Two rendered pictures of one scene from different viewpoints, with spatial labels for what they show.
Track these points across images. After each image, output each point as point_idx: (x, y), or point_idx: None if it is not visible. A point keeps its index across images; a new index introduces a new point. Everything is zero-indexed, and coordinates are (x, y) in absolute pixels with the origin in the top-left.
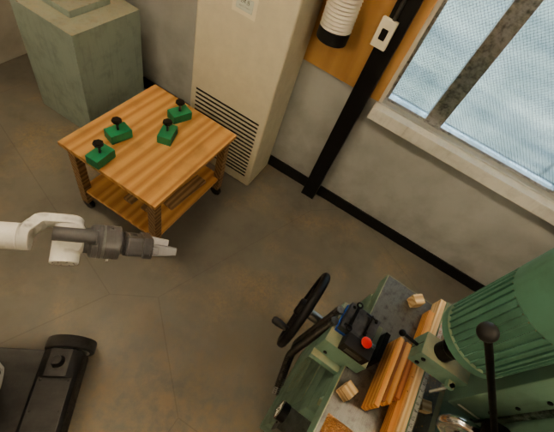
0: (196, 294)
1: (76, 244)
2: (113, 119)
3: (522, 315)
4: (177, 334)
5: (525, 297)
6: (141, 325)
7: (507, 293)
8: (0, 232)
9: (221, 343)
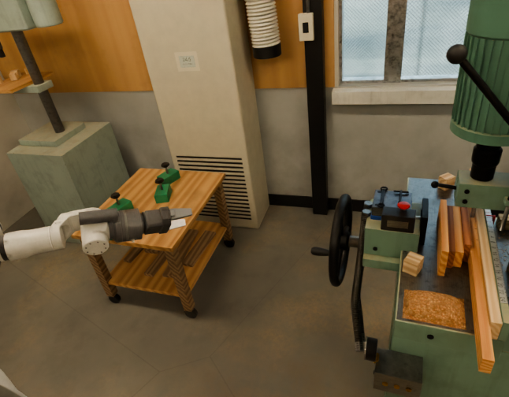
0: (248, 339)
1: (102, 226)
2: (112, 195)
3: (484, 39)
4: (243, 385)
5: (477, 25)
6: (202, 389)
7: (468, 42)
8: (36, 233)
9: (295, 376)
